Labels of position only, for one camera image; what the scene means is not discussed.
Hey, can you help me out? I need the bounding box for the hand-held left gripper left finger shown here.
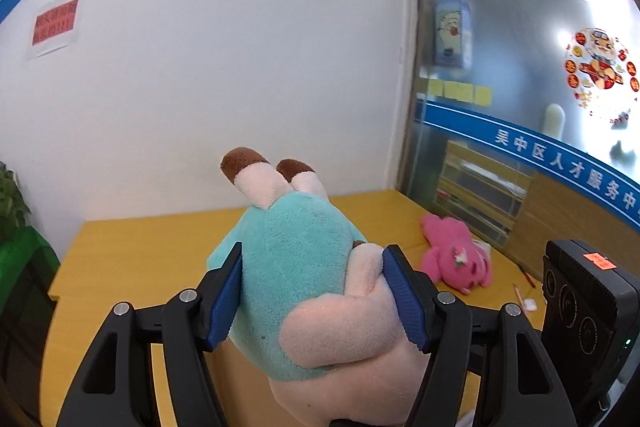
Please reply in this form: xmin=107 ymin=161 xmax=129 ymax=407
xmin=55 ymin=241 xmax=244 ymax=427

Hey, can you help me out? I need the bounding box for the pink plush toy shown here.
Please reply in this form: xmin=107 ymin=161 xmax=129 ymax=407
xmin=419 ymin=214 xmax=495 ymax=297

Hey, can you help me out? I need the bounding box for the pig plush toy teal dress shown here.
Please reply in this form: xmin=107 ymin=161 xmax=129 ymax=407
xmin=206 ymin=147 xmax=436 ymax=427

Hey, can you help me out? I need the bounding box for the green planter box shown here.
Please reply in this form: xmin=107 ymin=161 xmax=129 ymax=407
xmin=0 ymin=227 xmax=61 ymax=308

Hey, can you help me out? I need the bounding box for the wooden desktop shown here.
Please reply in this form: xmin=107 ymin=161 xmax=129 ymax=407
xmin=42 ymin=189 xmax=551 ymax=427

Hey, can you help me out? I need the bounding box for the blue glass banner strip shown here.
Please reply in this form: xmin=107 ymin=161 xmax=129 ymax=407
xmin=422 ymin=99 xmax=640 ymax=228

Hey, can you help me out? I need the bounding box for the red cartoon window sticker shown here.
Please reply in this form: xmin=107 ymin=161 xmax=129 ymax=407
xmin=564 ymin=27 xmax=640 ymax=125

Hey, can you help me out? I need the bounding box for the blue cartoon poster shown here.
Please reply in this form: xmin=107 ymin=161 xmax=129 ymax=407
xmin=431 ymin=0 xmax=473 ymax=70

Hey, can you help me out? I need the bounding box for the red paper wall notice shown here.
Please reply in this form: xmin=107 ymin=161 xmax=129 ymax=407
xmin=26 ymin=0 xmax=82 ymax=64

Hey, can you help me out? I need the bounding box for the green potted plant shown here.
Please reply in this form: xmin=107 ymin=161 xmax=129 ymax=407
xmin=0 ymin=162 xmax=32 ymax=243

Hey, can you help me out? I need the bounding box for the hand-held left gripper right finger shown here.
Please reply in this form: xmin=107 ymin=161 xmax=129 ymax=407
xmin=382 ymin=244 xmax=576 ymax=427

